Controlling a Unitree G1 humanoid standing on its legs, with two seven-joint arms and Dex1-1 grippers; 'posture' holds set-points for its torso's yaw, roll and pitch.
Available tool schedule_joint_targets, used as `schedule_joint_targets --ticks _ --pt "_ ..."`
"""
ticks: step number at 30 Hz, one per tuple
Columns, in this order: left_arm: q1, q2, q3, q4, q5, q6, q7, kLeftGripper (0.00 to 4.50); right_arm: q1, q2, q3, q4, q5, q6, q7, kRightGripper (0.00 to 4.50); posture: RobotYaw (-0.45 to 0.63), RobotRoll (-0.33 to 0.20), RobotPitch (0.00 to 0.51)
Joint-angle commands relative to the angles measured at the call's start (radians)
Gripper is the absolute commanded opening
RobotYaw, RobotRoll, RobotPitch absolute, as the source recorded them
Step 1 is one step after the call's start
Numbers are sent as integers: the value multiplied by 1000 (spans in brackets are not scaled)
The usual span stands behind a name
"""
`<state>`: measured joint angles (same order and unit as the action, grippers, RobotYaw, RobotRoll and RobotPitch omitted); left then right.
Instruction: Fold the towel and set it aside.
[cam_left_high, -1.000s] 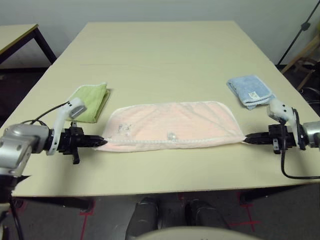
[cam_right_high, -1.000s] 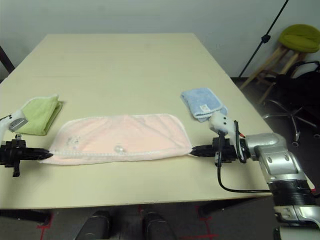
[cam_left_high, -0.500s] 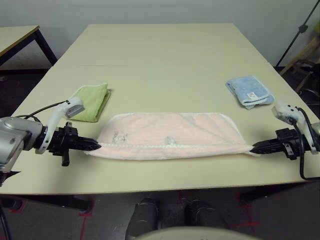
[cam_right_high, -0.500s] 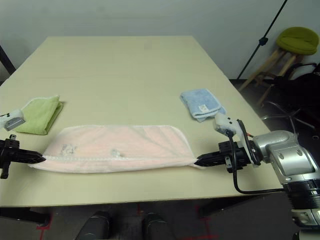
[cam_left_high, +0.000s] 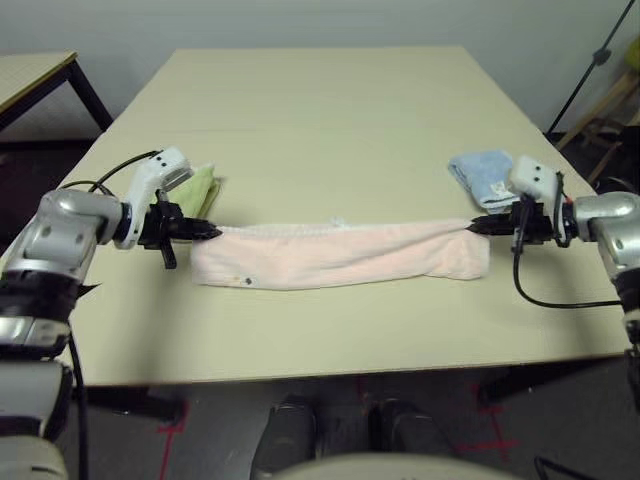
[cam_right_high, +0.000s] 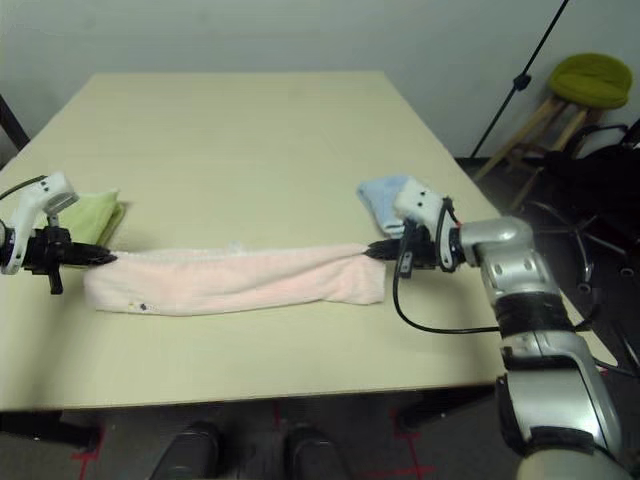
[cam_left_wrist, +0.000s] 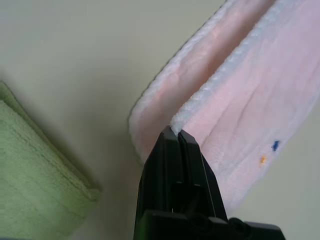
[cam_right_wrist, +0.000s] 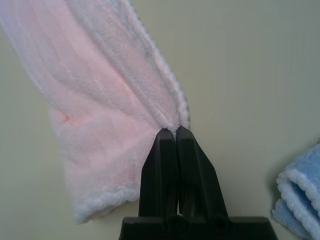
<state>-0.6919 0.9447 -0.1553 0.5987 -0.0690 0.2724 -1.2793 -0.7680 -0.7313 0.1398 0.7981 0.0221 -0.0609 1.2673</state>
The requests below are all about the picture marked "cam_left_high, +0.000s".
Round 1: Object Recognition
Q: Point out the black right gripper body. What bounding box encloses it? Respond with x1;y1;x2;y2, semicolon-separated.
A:
509;199;554;254

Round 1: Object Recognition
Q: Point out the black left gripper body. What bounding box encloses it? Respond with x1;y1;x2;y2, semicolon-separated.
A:
137;199;189;271

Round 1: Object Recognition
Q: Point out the pink terry towel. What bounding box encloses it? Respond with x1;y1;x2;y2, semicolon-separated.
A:
191;215;491;292

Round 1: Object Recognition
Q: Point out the green folded towel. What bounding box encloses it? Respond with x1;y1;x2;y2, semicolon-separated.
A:
172;160;221;221

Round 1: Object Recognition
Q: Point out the blue folded towel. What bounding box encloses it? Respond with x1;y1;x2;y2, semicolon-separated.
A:
447;149;524;217

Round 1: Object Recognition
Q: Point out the wooden stool green cushion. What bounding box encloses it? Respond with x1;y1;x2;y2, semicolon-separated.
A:
554;42;640;184

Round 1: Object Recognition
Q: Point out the black table foot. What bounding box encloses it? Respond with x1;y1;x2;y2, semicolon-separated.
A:
84;387;184;424

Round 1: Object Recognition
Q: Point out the black tripod stand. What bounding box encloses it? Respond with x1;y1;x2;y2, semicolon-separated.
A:
545;0;634;134

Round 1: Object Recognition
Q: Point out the beige black-framed side table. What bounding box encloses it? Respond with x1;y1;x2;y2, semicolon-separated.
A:
0;49;114;144

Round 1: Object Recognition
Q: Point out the red floor tape cross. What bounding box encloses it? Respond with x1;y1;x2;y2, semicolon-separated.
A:
154;399;191;474
464;384;519;461

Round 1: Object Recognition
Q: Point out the black robot left foot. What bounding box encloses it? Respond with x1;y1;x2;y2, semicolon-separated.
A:
252;394;319;474

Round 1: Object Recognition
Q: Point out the black robot foot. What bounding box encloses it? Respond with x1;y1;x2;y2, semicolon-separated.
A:
252;394;319;474
369;399;461;459

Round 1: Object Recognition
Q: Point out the black robot right foot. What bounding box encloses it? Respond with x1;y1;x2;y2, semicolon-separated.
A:
369;399;461;459

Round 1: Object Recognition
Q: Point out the beige robot torso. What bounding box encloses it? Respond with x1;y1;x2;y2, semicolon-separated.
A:
264;452;501;480

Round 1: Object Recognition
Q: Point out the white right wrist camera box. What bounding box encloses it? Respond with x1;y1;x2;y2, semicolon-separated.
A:
507;154;569;236

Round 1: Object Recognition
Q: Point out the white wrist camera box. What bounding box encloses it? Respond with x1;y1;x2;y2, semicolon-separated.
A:
112;145;194;250
507;154;569;236

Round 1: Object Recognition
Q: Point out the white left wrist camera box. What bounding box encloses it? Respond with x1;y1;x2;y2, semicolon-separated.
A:
112;145;194;250

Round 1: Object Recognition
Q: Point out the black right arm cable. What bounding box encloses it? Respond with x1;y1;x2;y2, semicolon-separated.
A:
512;197;624;307

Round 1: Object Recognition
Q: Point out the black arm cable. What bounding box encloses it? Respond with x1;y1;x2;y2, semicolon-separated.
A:
59;149;166;480
512;197;624;307

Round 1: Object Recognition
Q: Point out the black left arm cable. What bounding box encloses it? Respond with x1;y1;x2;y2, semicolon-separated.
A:
59;149;166;480

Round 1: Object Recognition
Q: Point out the black hanging cable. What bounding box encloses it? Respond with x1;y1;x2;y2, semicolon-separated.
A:
534;454;566;480

